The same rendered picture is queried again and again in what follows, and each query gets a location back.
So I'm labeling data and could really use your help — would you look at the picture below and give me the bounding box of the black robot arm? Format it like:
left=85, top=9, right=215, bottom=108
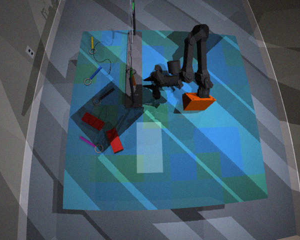
left=151, top=24, right=213, bottom=98

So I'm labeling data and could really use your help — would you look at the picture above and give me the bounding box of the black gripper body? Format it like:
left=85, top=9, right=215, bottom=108
left=152, top=65, right=170, bottom=100

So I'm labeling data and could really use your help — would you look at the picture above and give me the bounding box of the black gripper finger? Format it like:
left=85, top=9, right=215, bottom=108
left=143, top=74, right=154, bottom=82
left=143, top=84, right=154, bottom=90

